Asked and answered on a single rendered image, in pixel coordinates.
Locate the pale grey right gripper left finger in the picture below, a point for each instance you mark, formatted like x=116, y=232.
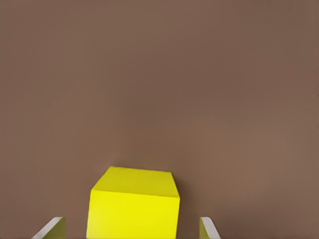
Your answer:
x=52, y=229

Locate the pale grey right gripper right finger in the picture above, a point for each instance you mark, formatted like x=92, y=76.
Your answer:
x=207, y=229

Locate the yellow cube block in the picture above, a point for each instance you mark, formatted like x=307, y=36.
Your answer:
x=133, y=209

